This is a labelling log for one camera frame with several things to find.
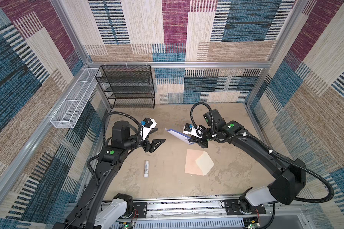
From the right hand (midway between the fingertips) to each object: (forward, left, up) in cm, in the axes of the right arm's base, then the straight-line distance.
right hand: (192, 140), depth 77 cm
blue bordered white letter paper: (0, +4, +3) cm, 5 cm away
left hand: (-1, +16, +10) cm, 19 cm away
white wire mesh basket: (+22, +77, -2) cm, 80 cm away
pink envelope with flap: (-4, -5, -21) cm, 22 cm away
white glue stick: (-7, +26, -18) cm, 33 cm away
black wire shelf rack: (+50, +44, -3) cm, 67 cm away
